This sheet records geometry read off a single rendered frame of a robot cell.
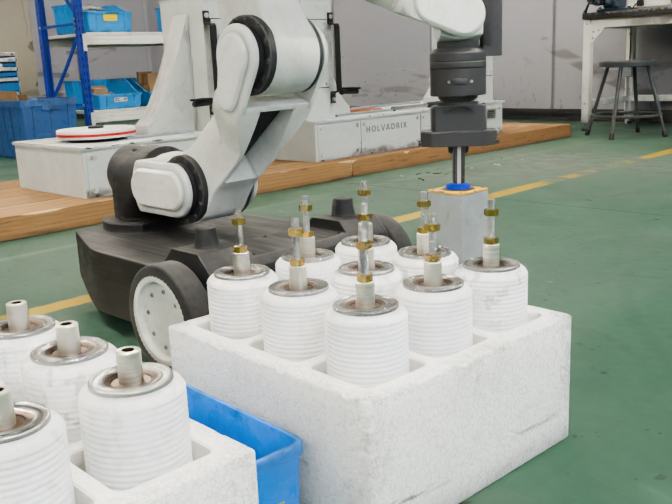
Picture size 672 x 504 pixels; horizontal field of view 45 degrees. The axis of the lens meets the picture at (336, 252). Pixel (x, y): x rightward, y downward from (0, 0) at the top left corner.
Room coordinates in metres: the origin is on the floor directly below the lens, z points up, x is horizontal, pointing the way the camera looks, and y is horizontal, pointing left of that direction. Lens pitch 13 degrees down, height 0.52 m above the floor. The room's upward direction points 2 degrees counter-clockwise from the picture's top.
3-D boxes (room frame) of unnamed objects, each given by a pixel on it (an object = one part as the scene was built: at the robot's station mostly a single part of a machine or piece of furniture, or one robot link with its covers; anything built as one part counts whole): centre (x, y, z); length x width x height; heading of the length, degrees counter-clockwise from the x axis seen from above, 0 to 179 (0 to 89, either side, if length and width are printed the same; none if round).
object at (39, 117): (5.39, 1.96, 0.18); 0.50 x 0.41 x 0.37; 49
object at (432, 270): (0.96, -0.12, 0.26); 0.02 x 0.02 x 0.03
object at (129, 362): (0.69, 0.19, 0.26); 0.02 x 0.02 x 0.03
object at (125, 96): (6.12, 1.68, 0.36); 0.50 x 0.38 x 0.21; 46
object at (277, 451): (0.89, 0.18, 0.06); 0.30 x 0.11 x 0.12; 42
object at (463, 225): (1.30, -0.20, 0.16); 0.07 x 0.07 x 0.31; 42
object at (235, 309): (1.06, 0.13, 0.16); 0.10 x 0.10 x 0.18
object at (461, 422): (1.05, -0.04, 0.09); 0.39 x 0.39 x 0.18; 42
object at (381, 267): (1.05, -0.04, 0.25); 0.08 x 0.08 x 0.01
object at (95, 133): (3.19, 0.91, 0.29); 0.30 x 0.30 x 0.06
